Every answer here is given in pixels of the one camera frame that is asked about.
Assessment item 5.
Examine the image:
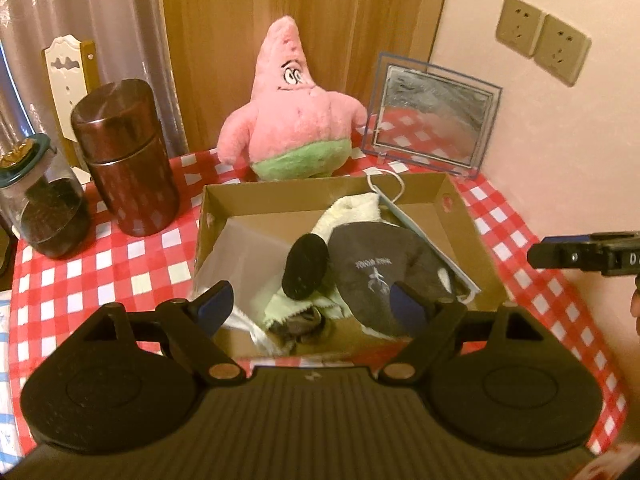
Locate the white towel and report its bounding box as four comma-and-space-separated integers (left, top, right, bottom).
312, 192, 387, 242

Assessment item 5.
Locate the clear plastic sheet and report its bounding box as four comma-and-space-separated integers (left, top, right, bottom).
192, 217, 287, 348

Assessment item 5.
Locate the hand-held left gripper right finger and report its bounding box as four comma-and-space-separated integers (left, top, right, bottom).
379, 282, 540, 386

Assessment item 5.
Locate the wooden door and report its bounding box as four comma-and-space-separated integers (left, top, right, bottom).
157, 0, 454, 157

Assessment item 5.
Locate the dark small cloth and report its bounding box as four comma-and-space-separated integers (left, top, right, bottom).
270, 309, 333, 343

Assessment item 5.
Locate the pink starfish plush toy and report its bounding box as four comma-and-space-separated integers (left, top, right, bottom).
216, 16, 369, 182

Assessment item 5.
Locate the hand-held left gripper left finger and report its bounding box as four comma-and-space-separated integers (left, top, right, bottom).
84, 281, 248, 387

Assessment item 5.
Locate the blue face mask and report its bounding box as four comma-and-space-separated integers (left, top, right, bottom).
366, 170, 482, 305

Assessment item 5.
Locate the brown cardboard box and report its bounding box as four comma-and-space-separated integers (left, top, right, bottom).
192, 172, 507, 359

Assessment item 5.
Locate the beige wall socket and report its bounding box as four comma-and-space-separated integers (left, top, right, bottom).
533, 14, 593, 87
495, 0, 547, 57

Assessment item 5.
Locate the clear picture frame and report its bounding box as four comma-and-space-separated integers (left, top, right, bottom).
361, 51, 503, 181

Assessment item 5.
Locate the brown metal canister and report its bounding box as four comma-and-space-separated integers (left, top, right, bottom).
71, 79, 181, 238

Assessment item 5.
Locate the black cloth face mask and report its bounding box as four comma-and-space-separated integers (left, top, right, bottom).
327, 222, 459, 339

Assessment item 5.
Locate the grey patterned curtain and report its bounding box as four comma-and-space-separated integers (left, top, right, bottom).
0, 0, 189, 162

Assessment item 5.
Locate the glass jar with green lid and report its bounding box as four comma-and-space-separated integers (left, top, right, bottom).
0, 133, 92, 260

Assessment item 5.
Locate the light green cleaning cloth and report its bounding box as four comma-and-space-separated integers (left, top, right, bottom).
261, 286, 347, 332

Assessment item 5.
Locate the red white checkered tablecloth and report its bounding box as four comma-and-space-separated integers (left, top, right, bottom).
9, 110, 632, 457

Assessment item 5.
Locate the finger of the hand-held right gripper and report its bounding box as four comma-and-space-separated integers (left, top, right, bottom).
542, 231, 640, 247
527, 241, 640, 277

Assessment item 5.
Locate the light blue patterned cloth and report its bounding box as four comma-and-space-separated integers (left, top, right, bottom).
0, 287, 27, 463

